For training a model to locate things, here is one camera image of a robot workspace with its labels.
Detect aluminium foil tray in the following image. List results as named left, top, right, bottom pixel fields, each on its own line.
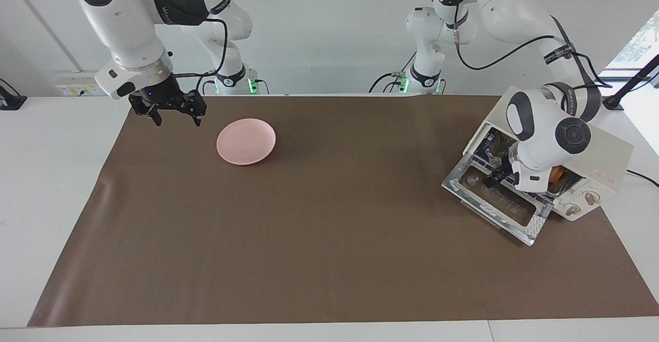
left=483, top=128, right=567, bottom=184

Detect cream toaster oven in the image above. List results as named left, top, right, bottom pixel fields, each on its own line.
left=442, top=85, right=634, bottom=246

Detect pink round plate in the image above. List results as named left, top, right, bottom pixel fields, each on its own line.
left=216, top=118, right=277, bottom=166

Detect black desk clamp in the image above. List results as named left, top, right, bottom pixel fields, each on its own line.
left=0, top=78, right=27, bottom=111

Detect brown table mat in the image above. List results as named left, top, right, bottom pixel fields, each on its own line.
left=27, top=95, right=659, bottom=327

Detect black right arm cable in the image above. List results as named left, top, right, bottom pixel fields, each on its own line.
left=172, top=18, right=229, bottom=94

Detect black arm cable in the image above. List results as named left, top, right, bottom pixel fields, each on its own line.
left=452, top=20, right=613, bottom=89
left=172, top=18, right=229, bottom=94

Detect white wall socket box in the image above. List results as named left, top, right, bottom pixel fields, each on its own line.
left=56, top=71, right=111, bottom=97

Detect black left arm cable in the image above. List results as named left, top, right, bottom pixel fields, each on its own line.
left=452, top=20, right=613, bottom=89

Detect black oven power cord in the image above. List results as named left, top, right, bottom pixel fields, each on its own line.
left=626, top=169, right=659, bottom=188

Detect black base cable bundle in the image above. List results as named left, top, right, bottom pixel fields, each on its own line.
left=368, top=48, right=419, bottom=94

